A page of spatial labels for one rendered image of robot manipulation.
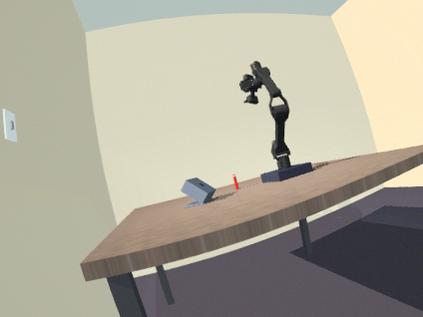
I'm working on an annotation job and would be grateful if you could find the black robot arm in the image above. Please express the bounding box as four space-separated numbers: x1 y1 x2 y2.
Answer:
239 61 292 170

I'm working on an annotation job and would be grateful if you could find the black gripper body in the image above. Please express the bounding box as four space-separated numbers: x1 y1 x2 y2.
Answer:
242 75 261 105

